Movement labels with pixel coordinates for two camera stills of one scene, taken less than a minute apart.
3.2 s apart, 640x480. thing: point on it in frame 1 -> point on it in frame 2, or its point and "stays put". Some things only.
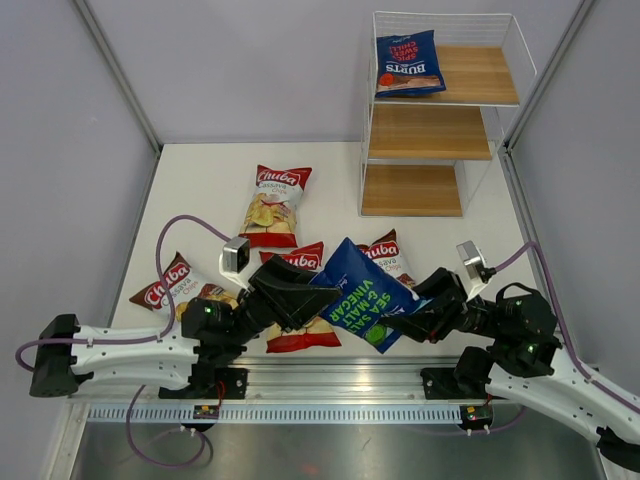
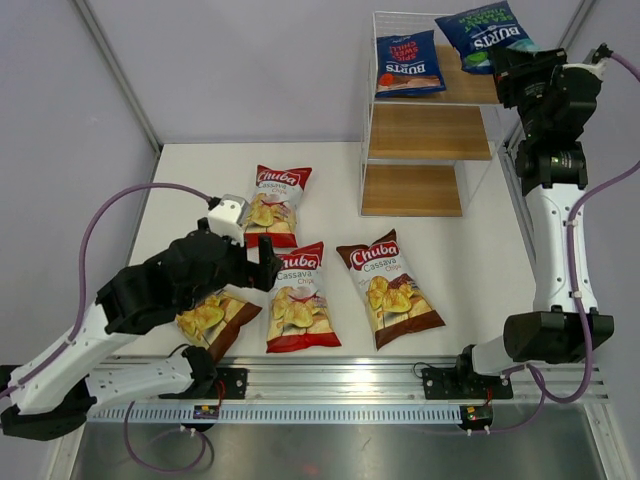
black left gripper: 284,281 -> 259,275
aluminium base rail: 301,389 stays put
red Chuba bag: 318,331 stays put
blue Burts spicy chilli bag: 408,64 stays put
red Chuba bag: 271,217 stays put
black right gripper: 440,284 -> 512,68
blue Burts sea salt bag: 367,295 -> 474,31
